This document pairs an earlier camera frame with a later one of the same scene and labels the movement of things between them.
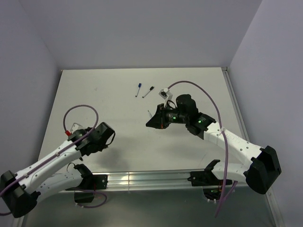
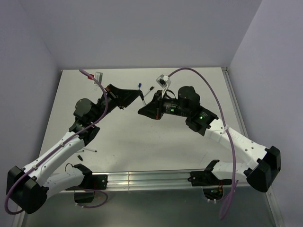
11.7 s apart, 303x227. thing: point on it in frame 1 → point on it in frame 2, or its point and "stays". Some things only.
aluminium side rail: x=239 y=113 stays
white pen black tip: x=146 y=94 stays
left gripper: x=102 y=145 → x=121 y=98
